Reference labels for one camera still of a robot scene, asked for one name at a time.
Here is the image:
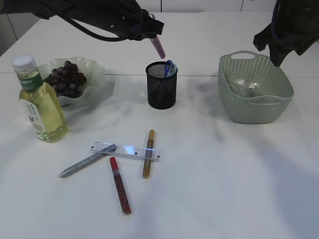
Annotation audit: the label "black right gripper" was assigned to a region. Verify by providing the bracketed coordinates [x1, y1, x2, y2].
[253, 24, 319, 67]

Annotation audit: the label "green plastic woven basket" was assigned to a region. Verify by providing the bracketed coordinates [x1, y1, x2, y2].
[218, 51, 294, 124]

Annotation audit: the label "clear plastic ruler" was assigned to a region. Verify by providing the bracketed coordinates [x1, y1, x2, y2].
[89, 142, 164, 162]

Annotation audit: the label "dark purple grape bunch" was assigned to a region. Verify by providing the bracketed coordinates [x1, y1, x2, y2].
[44, 60, 87, 99]

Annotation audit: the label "green wavy glass plate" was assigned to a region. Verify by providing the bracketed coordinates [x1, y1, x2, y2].
[38, 57, 105, 107]

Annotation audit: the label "blue capped scissors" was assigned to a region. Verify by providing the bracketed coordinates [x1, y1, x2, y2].
[159, 59, 178, 100]

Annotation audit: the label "clear plastic sheet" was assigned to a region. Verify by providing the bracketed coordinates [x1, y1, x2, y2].
[229, 78, 260, 98]

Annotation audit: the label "yellow tea plastic bottle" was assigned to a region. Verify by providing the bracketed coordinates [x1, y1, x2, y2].
[12, 55, 68, 143]

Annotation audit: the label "pink purple capped scissors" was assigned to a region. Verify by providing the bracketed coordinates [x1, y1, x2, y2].
[148, 23, 165, 59]

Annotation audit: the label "red glitter pen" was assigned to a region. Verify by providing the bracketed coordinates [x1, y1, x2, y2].
[110, 157, 132, 215]

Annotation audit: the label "silver glitter pen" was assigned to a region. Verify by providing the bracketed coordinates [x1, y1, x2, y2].
[58, 144, 117, 178]

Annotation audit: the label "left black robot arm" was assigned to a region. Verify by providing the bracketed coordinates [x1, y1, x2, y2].
[0, 0, 164, 42]

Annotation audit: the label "gold glitter pen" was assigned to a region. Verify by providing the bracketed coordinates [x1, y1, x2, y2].
[142, 129, 155, 179]

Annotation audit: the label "right black blue robot arm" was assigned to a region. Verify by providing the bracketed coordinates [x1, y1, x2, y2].
[253, 0, 319, 67]

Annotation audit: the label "black mesh pen holder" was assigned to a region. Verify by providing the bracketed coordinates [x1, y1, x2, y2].
[146, 60, 178, 110]

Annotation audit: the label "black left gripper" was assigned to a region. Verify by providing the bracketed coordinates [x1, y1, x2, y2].
[125, 9, 164, 41]

